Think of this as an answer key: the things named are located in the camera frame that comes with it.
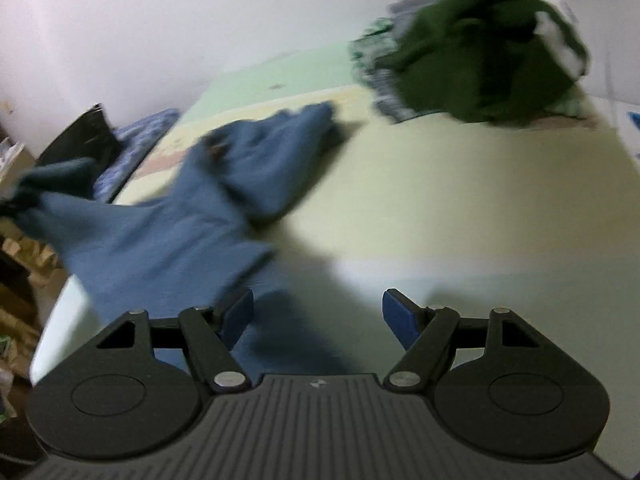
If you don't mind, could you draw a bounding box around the blue fleece garment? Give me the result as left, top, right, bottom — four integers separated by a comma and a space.
1, 102, 348, 378

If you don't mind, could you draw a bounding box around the pastel patterned bed sheet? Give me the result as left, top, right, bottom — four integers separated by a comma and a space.
35, 48, 639, 479

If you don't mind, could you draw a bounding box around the blue checkered blanket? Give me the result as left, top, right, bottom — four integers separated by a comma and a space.
93, 108, 180, 203

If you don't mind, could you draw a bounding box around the black bag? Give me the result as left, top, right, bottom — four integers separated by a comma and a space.
36, 103, 122, 171

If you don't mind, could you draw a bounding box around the dark green garment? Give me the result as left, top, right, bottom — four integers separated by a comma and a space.
376, 0, 590, 122

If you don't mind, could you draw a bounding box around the green white striped garment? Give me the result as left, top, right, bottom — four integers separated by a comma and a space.
348, 18, 419, 124

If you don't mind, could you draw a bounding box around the grey blue garment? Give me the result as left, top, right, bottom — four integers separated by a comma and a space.
387, 0, 438, 15

